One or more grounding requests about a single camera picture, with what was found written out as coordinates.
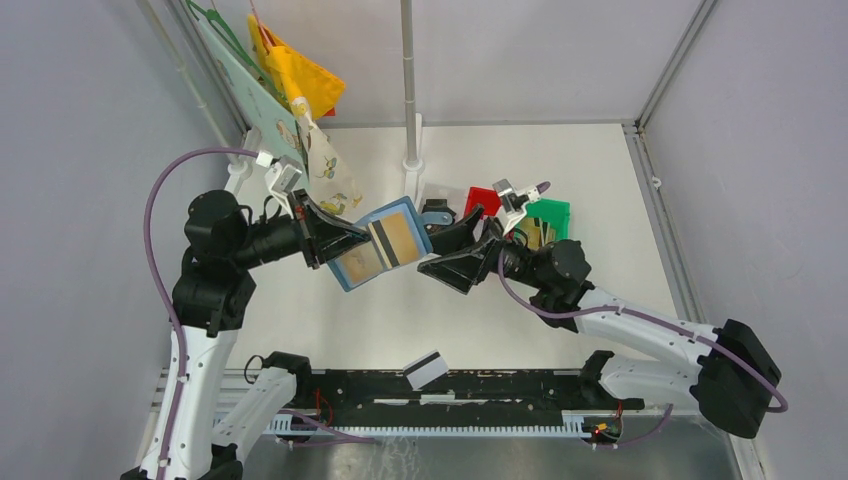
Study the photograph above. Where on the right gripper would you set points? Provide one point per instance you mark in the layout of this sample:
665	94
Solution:
468	266

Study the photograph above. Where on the green plastic bin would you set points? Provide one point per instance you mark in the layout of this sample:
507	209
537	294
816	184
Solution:
556	212

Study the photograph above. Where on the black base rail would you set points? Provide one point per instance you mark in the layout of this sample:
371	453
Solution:
458	398

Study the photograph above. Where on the black cards in white bin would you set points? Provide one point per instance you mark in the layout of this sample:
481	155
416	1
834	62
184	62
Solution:
437	212

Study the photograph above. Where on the cream patterned cloth bag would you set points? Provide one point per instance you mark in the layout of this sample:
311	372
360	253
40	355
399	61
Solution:
331	180

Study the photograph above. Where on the green hanger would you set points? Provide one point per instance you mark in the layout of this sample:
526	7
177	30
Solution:
230	39

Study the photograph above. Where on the left white stand post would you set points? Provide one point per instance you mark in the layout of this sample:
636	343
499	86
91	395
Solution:
179	35

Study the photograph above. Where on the yellow cloth bag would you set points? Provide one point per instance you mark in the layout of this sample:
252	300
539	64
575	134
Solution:
303	86

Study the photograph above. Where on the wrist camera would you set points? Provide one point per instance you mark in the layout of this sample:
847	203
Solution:
513	202
282	176

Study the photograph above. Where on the blue card holder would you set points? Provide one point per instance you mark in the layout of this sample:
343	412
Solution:
402	205

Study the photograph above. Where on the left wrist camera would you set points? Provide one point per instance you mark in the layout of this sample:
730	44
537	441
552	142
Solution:
282	176

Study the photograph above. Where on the white cable duct strip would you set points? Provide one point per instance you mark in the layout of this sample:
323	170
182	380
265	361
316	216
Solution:
283	425

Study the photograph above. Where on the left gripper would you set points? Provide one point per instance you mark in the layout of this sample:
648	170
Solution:
335	236

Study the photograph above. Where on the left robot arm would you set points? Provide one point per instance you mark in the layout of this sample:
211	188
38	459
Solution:
206	308

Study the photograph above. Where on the red plastic bin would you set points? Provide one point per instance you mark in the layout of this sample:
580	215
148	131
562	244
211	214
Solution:
487	198

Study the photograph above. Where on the white magnetic stripe card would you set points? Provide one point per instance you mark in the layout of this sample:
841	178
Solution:
425	370

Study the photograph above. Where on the white plastic bin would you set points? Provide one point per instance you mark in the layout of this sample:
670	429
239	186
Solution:
454	197

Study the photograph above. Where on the metal pole with white base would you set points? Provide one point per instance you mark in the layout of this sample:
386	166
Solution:
413	165

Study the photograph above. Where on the light green hanging board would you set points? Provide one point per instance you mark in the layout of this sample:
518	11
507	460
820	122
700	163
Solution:
276	125

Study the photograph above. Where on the gold card in holder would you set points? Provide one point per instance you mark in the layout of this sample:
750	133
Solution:
393	244

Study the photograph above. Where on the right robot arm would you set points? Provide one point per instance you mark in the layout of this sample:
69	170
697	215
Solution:
726	372

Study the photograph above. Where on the gold cards in green bin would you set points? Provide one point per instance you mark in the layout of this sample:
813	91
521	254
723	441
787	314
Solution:
536	232

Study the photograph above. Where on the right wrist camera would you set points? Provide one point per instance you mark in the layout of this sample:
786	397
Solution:
513	202

